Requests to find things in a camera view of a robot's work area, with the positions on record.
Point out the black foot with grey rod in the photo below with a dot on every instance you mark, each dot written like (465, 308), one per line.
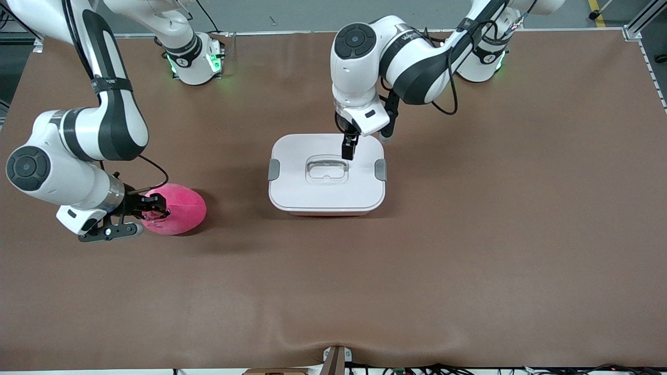
(593, 15)

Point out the brown table mat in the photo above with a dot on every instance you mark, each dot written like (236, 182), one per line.
(469, 260)

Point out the aluminium frame profile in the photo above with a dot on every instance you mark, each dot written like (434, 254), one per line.
(37, 46)
(638, 23)

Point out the pale pink storage box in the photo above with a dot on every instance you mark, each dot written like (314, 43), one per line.
(325, 212)

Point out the pink plush toy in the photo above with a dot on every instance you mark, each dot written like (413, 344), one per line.
(182, 208)

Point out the black round floor object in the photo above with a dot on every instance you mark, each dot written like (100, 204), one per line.
(661, 58)

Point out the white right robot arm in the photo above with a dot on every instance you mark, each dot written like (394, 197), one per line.
(52, 172)

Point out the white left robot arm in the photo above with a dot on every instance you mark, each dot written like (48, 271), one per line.
(359, 78)

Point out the white box lid grey clips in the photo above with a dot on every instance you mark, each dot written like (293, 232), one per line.
(325, 195)

